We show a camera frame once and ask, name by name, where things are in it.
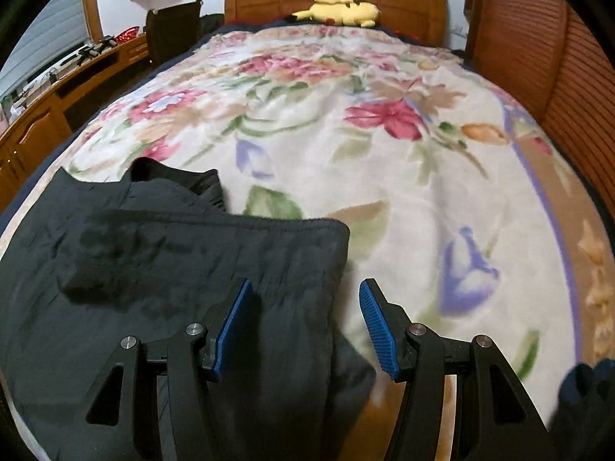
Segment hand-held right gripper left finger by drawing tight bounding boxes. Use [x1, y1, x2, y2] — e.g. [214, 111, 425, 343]
[85, 279, 255, 461]

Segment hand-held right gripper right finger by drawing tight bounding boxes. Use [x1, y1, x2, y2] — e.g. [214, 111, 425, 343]
[359, 279, 551, 461]

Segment black jacket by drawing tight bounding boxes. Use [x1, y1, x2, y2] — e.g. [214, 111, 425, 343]
[0, 158, 378, 461]

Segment floral blanket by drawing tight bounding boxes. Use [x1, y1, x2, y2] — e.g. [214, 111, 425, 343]
[0, 24, 615, 461]

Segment dark blue cloth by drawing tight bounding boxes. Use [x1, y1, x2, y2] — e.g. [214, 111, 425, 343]
[550, 360, 615, 461]

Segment long wooden cabinet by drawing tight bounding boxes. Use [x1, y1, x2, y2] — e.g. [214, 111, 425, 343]
[0, 33, 151, 212]

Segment dark chair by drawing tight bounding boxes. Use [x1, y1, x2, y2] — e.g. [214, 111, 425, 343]
[145, 1, 203, 69]

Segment row of cabinet-top clutter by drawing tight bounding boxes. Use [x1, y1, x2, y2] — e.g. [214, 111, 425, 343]
[0, 26, 145, 126]

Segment yellow plush toy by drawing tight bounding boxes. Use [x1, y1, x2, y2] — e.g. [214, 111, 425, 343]
[291, 0, 382, 28]

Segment wooden bed headboard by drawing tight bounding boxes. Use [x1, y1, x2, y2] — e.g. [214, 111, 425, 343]
[225, 0, 450, 50]

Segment wooden louvred wardrobe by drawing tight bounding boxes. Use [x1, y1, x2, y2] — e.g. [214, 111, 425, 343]
[467, 0, 615, 207]

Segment window with grey blind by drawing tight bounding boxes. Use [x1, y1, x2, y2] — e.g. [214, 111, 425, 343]
[0, 0, 103, 103]

